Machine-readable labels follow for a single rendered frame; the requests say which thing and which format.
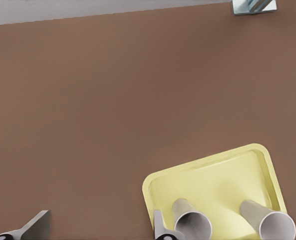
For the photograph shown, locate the pale yellow rectangular tray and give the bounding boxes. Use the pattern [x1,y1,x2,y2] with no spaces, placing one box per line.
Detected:
[142,142,288,240]

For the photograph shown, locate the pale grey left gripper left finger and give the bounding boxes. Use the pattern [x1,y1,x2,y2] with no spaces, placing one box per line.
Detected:
[0,209,51,240]

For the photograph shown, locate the white IKEA cup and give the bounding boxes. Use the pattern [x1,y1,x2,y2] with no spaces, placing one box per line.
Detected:
[172,198,213,240]
[239,199,296,240]

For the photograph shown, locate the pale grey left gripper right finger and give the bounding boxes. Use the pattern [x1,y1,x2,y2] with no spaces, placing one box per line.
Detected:
[154,209,185,240]

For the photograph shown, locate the silver frame post foot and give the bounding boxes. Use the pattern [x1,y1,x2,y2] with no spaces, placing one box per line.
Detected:
[231,0,278,16]

